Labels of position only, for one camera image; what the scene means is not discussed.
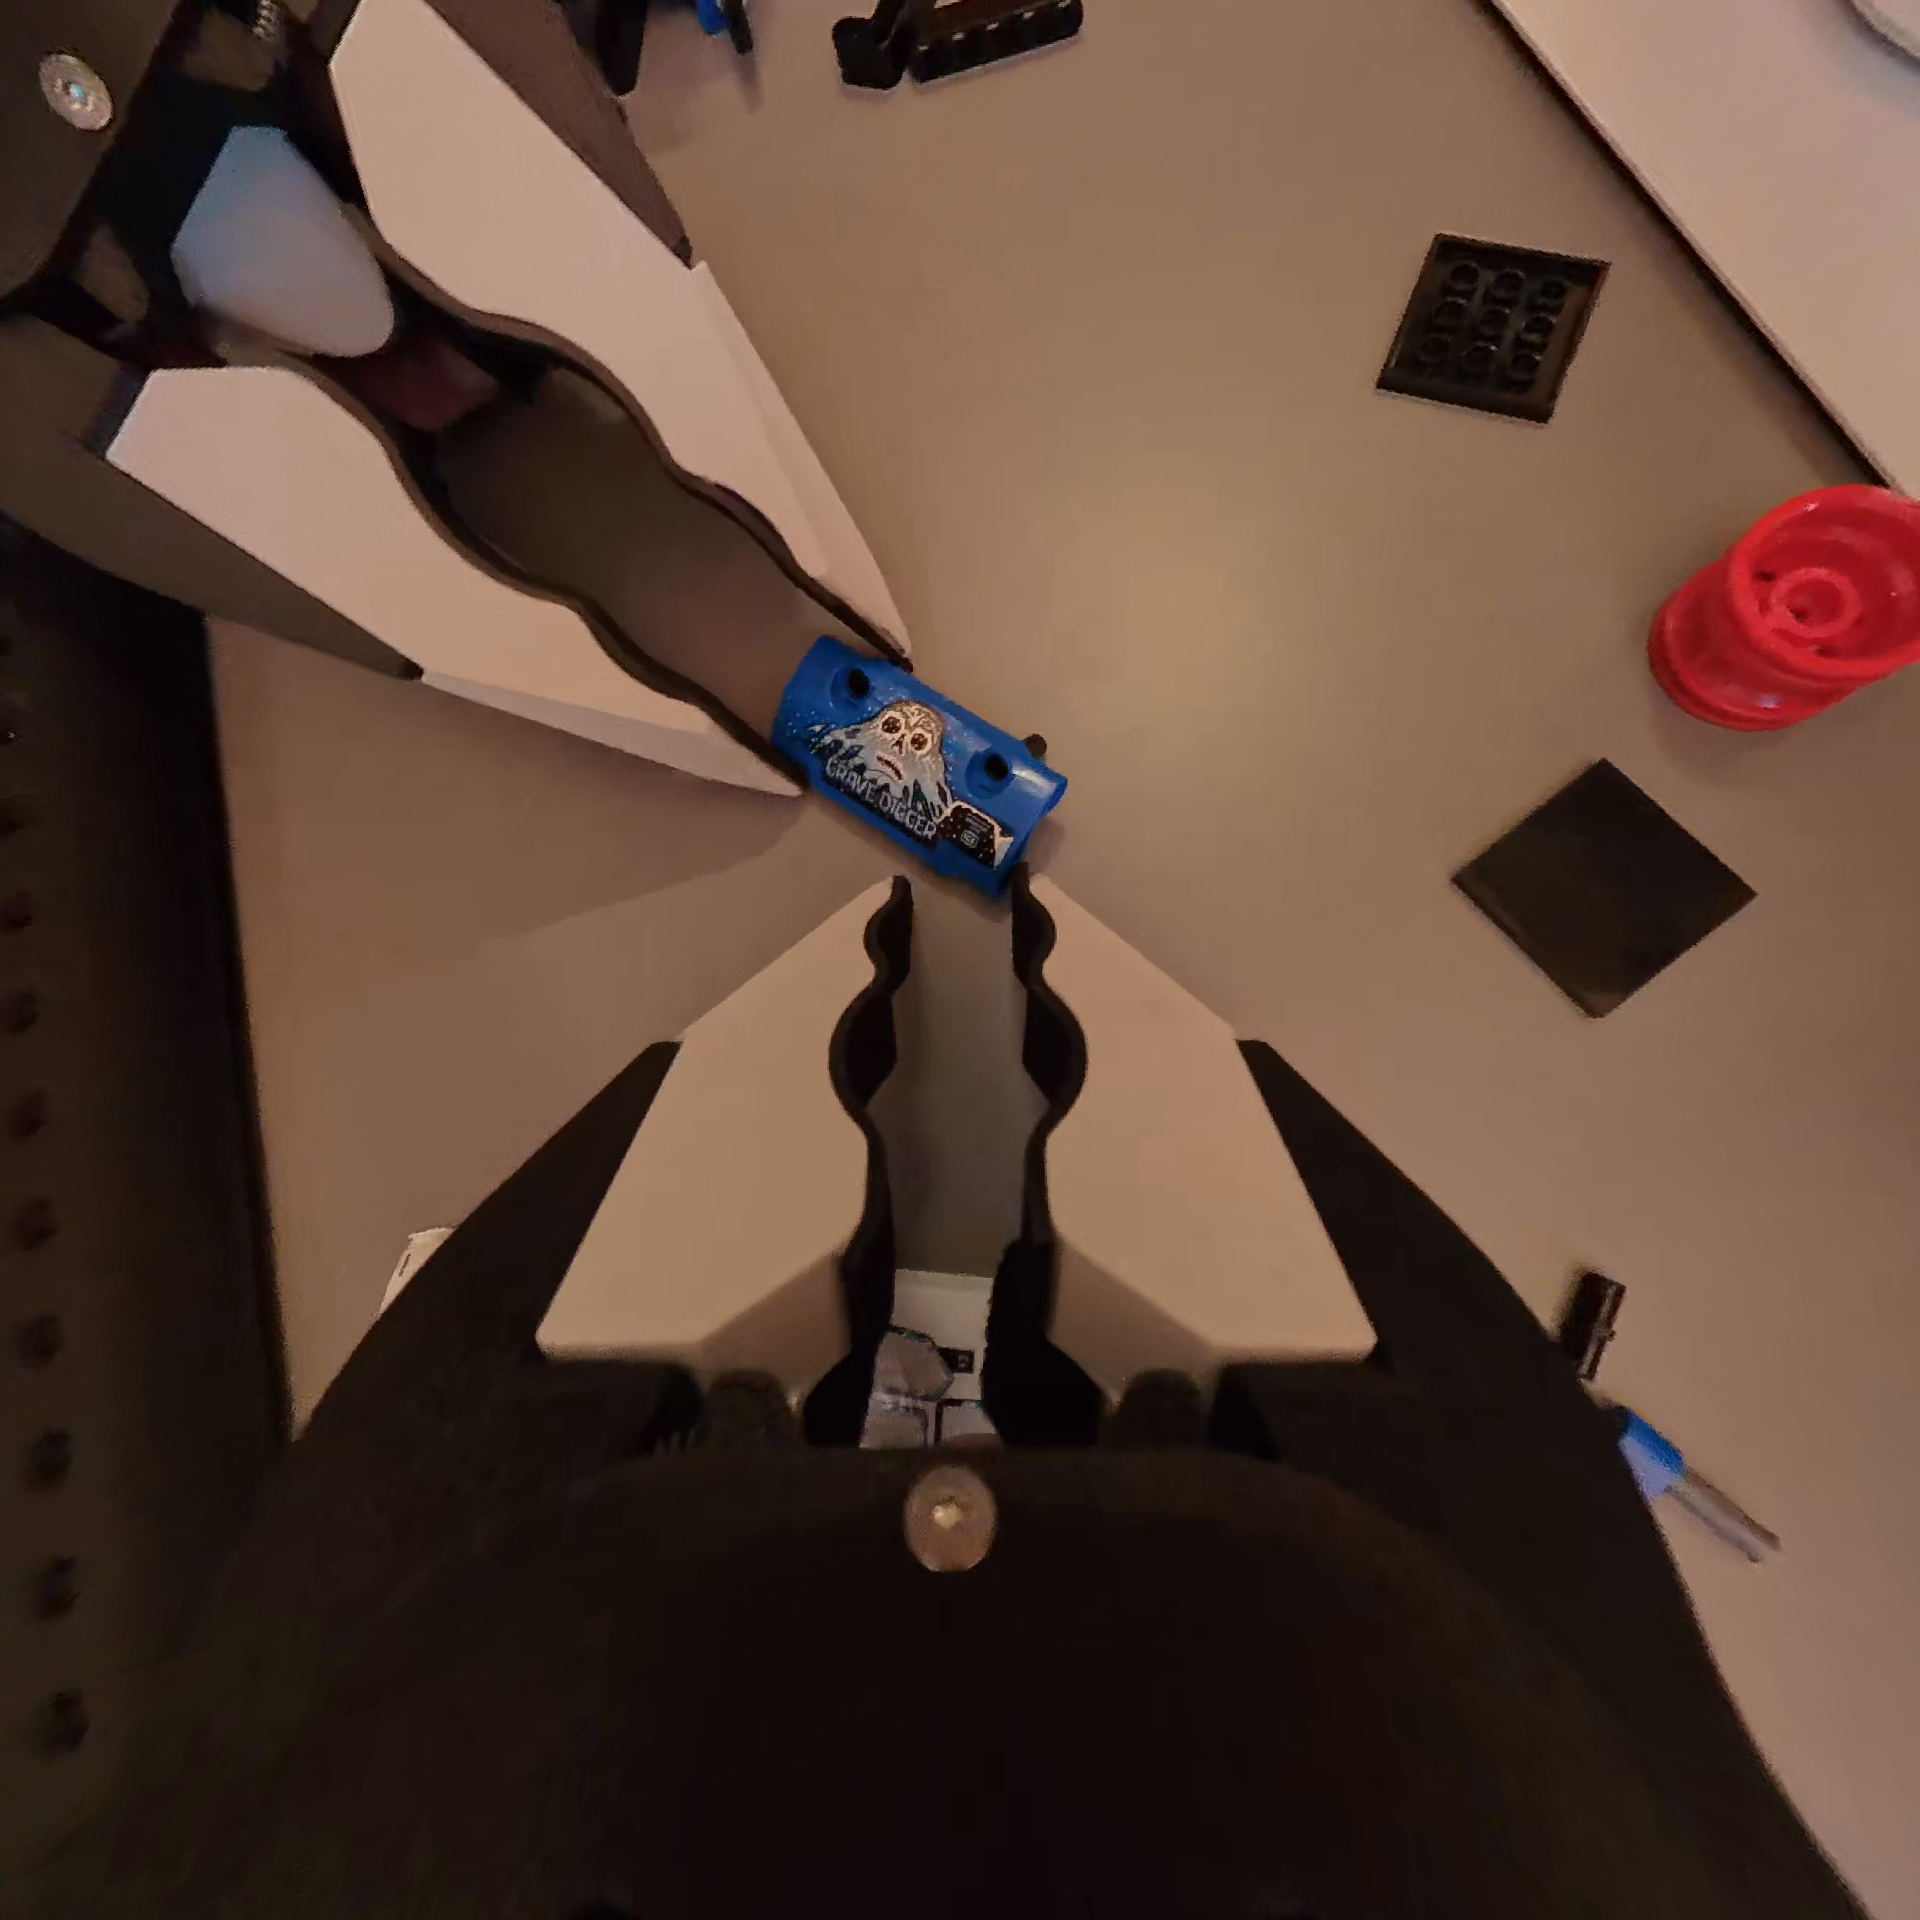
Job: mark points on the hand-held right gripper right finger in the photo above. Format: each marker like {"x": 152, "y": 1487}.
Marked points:
{"x": 1185, "y": 1200}

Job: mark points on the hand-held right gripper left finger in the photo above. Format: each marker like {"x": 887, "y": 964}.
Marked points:
{"x": 721, "y": 1184}

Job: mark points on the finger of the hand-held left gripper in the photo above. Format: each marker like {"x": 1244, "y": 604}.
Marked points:
{"x": 344, "y": 511}
{"x": 600, "y": 254}

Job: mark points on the blue printed curved panel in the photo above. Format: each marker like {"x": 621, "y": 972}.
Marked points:
{"x": 900, "y": 751}

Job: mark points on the grey desk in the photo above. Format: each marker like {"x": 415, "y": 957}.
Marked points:
{"x": 1200, "y": 601}

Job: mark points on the black connector pin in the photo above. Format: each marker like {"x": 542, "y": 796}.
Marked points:
{"x": 1590, "y": 1323}

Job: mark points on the black smooth square tile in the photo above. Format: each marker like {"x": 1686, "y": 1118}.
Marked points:
{"x": 1604, "y": 885}

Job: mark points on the red wheel rim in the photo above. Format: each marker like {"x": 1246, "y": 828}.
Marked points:
{"x": 1784, "y": 601}

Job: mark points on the black studded square plate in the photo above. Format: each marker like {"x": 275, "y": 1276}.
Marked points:
{"x": 1493, "y": 327}

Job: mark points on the white book stand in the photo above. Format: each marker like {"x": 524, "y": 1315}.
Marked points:
{"x": 1770, "y": 181}

